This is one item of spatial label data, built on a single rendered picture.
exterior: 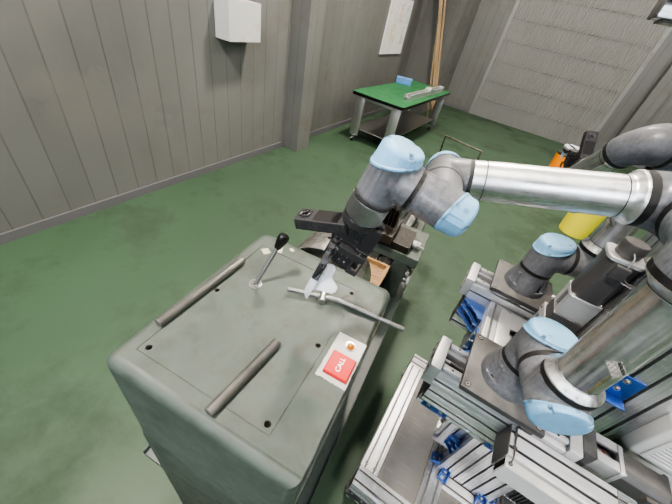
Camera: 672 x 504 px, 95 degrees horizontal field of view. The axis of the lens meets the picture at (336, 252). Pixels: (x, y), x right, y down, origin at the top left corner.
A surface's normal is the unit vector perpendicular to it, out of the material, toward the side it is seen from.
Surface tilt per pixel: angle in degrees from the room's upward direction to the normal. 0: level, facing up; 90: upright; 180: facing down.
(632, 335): 91
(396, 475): 0
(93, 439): 0
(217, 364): 0
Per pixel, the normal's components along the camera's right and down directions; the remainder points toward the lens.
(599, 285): -0.53, 0.47
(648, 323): -0.79, 0.29
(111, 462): 0.18, -0.76
